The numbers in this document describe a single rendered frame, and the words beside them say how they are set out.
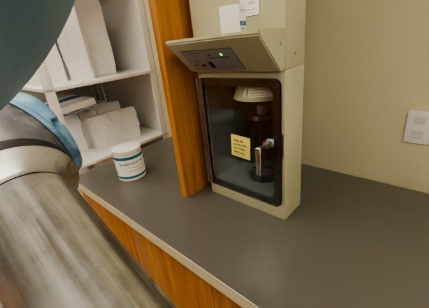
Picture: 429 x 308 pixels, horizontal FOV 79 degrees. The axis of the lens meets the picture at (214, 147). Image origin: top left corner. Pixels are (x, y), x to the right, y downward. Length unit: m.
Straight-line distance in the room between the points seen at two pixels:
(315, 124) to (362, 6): 0.45
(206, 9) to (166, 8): 0.13
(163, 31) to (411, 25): 0.76
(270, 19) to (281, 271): 0.63
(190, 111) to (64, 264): 0.80
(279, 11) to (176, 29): 0.36
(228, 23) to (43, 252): 0.60
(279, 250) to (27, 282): 0.66
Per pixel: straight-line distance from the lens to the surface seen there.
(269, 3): 0.72
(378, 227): 0.93
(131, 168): 1.23
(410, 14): 1.06
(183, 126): 0.94
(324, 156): 1.23
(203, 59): 0.78
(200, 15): 0.87
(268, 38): 0.63
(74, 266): 0.21
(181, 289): 1.05
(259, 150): 0.73
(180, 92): 0.92
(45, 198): 0.26
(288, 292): 0.71
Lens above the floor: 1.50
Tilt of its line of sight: 22 degrees down
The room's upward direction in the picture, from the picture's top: 6 degrees counter-clockwise
